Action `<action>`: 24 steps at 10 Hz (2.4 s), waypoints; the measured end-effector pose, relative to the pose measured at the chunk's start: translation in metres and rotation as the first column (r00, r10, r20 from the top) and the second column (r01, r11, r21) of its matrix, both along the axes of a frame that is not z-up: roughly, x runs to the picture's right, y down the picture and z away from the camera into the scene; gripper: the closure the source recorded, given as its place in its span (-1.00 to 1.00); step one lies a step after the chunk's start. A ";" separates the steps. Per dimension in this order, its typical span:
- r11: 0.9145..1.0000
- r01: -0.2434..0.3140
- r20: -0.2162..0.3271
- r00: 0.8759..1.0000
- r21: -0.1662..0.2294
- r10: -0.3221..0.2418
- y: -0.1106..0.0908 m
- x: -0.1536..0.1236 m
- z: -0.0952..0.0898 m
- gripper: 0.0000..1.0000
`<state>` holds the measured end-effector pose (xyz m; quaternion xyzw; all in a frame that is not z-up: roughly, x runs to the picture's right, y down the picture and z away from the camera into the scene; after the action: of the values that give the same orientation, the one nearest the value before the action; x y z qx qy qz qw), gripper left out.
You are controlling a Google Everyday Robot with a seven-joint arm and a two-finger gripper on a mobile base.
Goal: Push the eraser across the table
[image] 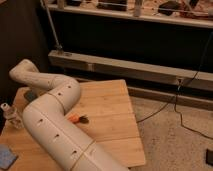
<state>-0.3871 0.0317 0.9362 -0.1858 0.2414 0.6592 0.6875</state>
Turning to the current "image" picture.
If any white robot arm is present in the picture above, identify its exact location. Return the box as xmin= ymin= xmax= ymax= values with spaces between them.
xmin=9 ymin=59 xmax=129 ymax=171

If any orange handled brush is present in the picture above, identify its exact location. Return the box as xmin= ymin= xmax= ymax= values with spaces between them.
xmin=68 ymin=115 xmax=89 ymax=124

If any black power cable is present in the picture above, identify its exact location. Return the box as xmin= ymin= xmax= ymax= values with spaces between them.
xmin=136 ymin=31 xmax=213 ymax=141

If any black box on floor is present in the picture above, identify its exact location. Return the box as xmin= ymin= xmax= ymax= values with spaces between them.
xmin=206 ymin=149 xmax=213 ymax=166

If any clear plastic bottle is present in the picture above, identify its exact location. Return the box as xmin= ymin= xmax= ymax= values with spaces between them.
xmin=0 ymin=103 xmax=23 ymax=129

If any lower wooden shelf beam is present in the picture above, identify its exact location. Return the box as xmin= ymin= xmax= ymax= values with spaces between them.
xmin=48 ymin=50 xmax=213 ymax=91

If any blue sponge pad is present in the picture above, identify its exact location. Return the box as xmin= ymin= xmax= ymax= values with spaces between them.
xmin=0 ymin=144 xmax=18 ymax=170

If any metal vertical pole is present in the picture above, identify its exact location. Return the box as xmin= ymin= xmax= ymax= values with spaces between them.
xmin=42 ymin=0 xmax=63 ymax=53

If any upper cluttered shelf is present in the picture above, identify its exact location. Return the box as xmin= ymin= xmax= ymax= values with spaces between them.
xmin=44 ymin=0 xmax=213 ymax=29

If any wooden floor baseboard plank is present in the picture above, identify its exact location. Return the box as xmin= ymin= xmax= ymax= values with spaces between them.
xmin=125 ymin=79 xmax=213 ymax=111

